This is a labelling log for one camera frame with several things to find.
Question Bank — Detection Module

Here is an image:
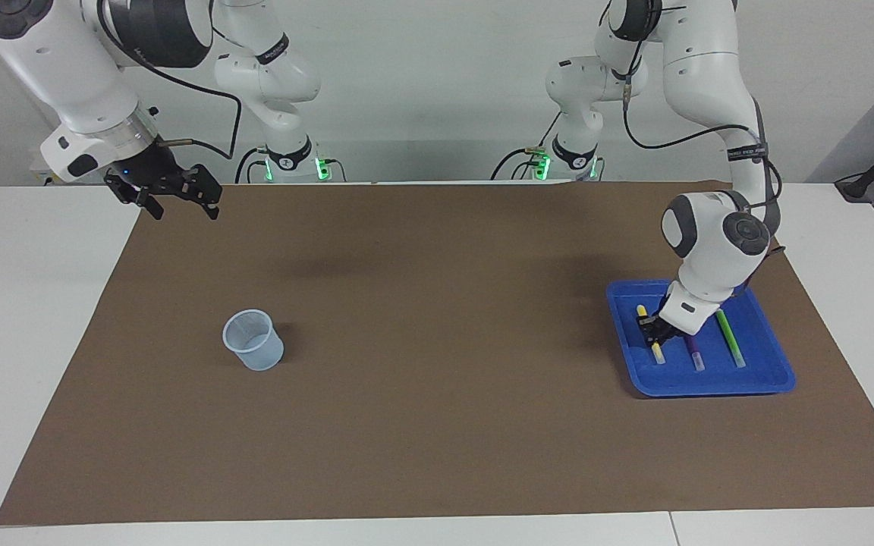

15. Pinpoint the yellow marker pen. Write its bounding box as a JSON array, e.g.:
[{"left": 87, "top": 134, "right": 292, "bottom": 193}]
[{"left": 637, "top": 306, "right": 666, "bottom": 366}]

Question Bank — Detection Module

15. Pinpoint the green marker pen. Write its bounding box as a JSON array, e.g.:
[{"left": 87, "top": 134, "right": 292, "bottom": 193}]
[{"left": 715, "top": 308, "right": 747, "bottom": 369}]

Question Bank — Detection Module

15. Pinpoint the blue plastic tray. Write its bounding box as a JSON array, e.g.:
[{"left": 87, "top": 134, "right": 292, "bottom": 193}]
[{"left": 605, "top": 278, "right": 797, "bottom": 398}]

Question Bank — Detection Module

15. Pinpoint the white power box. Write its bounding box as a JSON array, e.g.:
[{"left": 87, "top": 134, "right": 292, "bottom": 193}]
[{"left": 30, "top": 148, "right": 55, "bottom": 187}]

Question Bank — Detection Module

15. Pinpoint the translucent plastic cup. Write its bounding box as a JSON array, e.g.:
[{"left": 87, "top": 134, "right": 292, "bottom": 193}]
[{"left": 222, "top": 309, "right": 285, "bottom": 372}]

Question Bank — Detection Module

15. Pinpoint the brown table mat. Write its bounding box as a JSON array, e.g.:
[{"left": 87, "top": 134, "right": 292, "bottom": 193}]
[{"left": 0, "top": 180, "right": 874, "bottom": 526}]

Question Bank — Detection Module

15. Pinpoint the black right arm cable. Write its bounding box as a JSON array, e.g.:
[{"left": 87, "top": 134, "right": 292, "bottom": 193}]
[{"left": 96, "top": 0, "right": 244, "bottom": 183}]

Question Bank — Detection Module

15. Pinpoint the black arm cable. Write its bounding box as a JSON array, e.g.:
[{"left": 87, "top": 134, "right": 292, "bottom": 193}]
[
  {"left": 621, "top": 0, "right": 784, "bottom": 255},
  {"left": 96, "top": 0, "right": 244, "bottom": 183}
]

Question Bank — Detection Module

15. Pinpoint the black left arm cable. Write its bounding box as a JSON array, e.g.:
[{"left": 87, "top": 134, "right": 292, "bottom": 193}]
[{"left": 621, "top": 0, "right": 784, "bottom": 255}]

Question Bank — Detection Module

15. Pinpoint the black base power cable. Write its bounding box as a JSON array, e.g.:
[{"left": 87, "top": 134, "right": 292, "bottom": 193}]
[{"left": 490, "top": 112, "right": 564, "bottom": 181}]

